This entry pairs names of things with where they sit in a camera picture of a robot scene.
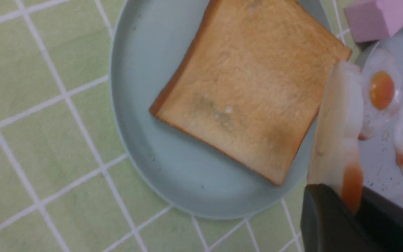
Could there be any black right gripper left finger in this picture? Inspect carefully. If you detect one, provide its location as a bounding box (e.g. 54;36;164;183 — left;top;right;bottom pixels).
301;184;383;252

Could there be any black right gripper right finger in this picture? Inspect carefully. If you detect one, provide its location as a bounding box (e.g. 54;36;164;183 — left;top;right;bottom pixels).
357;187;403;252

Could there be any fried egg top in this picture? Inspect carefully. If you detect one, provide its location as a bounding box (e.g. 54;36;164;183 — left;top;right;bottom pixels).
307;61;364;214

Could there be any toast slice bottom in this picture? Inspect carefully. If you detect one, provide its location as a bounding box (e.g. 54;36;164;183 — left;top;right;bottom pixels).
149;0;352;186

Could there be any grey egg plate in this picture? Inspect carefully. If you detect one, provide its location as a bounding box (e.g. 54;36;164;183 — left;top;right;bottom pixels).
356;28;403;207

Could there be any fried egg left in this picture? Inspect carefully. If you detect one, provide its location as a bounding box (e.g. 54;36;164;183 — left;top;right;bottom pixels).
359;48;402;141

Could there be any pink cube block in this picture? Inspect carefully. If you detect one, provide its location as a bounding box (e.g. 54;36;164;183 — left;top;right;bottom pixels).
344;0;403;43

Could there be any green checkered tablecloth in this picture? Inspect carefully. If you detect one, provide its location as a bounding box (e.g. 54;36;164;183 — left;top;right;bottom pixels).
0;0;403;252

